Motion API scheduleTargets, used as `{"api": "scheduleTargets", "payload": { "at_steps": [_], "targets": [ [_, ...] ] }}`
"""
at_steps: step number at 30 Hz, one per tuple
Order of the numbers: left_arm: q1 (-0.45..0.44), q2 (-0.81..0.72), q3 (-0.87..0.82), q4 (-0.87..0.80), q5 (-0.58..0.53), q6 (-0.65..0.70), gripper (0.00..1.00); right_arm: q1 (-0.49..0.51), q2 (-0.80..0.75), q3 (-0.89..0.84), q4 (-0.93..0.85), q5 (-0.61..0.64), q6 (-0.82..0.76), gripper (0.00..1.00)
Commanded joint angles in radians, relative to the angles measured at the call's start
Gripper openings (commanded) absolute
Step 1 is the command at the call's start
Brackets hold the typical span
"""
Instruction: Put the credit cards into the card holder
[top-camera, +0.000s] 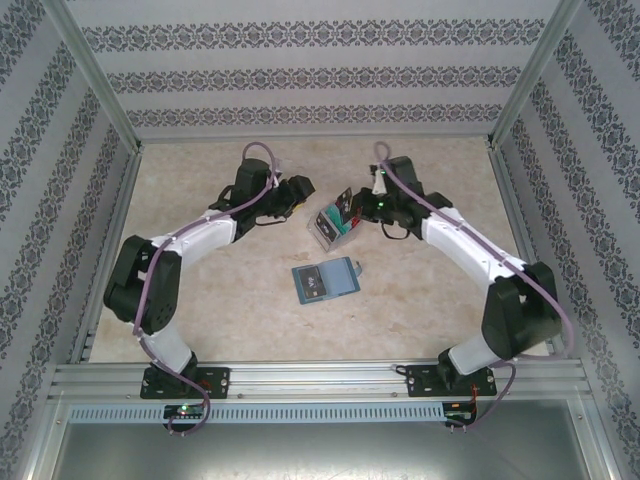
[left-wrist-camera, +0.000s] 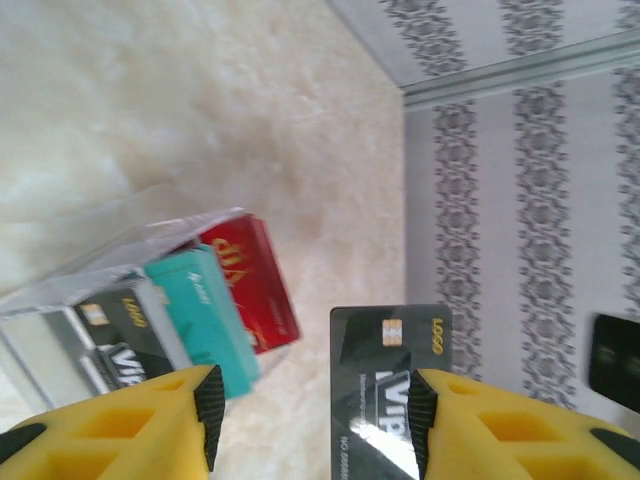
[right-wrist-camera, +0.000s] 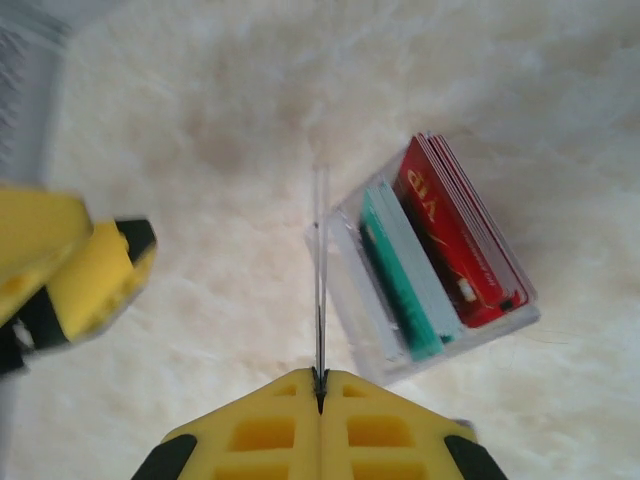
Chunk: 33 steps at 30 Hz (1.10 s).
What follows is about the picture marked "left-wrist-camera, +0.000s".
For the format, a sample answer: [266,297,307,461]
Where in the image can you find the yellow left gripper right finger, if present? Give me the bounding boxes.
[409,367,640,480]

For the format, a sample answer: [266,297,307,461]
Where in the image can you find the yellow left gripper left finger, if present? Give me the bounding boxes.
[0,364,226,480]

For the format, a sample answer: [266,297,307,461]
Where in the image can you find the black credit card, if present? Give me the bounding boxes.
[329,305,454,480]

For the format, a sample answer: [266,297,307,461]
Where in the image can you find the black card stack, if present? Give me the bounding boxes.
[73,287,195,397]

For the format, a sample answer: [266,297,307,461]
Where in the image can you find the clear acrylic card box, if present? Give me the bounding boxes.
[0,207,302,412]

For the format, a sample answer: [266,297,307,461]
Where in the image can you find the teal card stack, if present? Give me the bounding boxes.
[143,244,263,401]

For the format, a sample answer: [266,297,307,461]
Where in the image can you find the red card stack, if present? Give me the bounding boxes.
[198,213,301,357]

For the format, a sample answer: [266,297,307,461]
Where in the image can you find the aluminium frame post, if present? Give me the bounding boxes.
[402,27,640,110]

